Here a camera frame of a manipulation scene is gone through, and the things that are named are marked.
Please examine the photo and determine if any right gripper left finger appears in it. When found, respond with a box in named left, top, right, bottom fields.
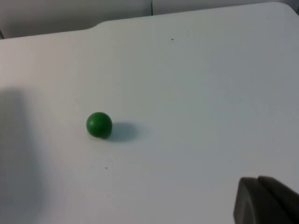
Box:
left=233, top=177, right=291, bottom=224

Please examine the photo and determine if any green ball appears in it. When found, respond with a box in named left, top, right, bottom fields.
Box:
left=86, top=112, right=113, bottom=139

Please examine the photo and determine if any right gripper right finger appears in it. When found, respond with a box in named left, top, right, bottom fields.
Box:
left=257, top=175, right=299, bottom=224

